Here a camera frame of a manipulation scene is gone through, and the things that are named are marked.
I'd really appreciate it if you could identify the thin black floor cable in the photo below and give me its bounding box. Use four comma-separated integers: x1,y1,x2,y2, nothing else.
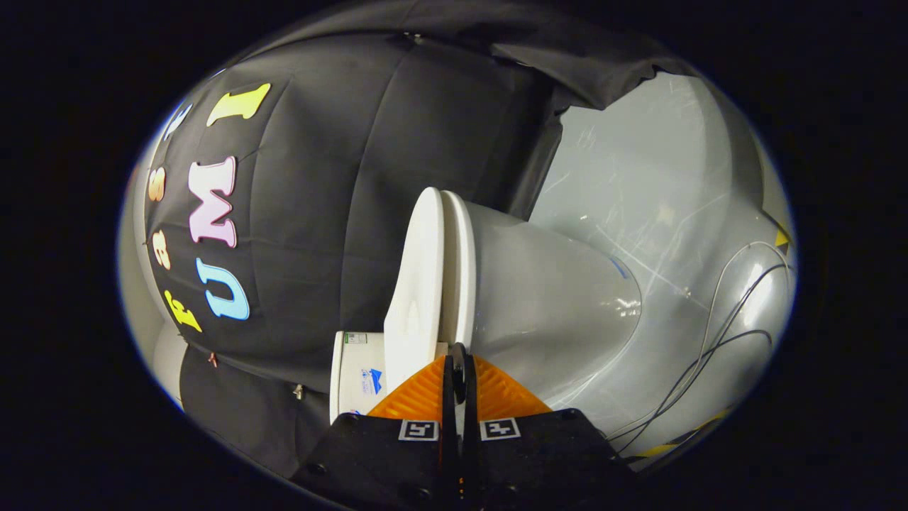
610,264,792,455

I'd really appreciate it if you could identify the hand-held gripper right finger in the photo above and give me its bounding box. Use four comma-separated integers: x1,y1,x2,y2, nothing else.
460,344,639,511

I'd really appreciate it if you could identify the thin white floor cable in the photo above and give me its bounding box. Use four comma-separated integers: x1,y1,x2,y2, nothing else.
699,241,790,356

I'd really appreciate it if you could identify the white toilet with tank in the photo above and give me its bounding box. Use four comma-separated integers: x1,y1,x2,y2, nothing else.
329,199,643,424

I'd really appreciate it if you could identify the black backdrop cloth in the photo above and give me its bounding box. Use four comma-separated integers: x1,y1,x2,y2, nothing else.
145,7,699,480

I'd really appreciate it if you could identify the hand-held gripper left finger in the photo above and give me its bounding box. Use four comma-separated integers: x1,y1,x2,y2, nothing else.
291,344,460,511

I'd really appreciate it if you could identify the yellow black floor tape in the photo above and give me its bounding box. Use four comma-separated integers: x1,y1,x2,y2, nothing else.
635,407,733,459

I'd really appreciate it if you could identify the white toilet lid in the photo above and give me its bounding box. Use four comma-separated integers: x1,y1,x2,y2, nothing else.
383,187,448,397

